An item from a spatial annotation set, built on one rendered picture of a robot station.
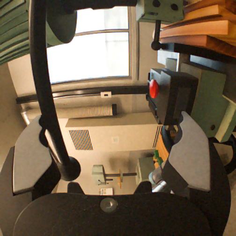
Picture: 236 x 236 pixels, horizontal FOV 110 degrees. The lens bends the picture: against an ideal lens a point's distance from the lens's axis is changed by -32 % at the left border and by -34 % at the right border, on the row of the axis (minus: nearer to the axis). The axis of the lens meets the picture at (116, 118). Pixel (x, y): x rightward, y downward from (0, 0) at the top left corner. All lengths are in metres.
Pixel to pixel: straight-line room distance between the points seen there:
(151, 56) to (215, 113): 1.39
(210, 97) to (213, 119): 0.05
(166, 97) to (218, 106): 0.11
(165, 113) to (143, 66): 1.41
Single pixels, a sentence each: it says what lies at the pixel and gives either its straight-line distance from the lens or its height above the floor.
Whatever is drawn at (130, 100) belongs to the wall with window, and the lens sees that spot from 1.71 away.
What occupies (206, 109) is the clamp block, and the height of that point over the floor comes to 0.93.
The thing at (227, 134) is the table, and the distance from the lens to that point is 0.29.
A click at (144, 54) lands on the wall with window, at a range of 1.56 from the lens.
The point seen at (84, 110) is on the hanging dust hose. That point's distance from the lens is 1.64.
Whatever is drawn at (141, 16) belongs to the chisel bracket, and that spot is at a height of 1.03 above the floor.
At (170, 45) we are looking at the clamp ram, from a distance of 0.20.
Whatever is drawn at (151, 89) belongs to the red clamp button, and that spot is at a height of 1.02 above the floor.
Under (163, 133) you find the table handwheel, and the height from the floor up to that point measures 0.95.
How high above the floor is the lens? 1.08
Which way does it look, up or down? level
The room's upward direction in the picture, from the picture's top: 92 degrees counter-clockwise
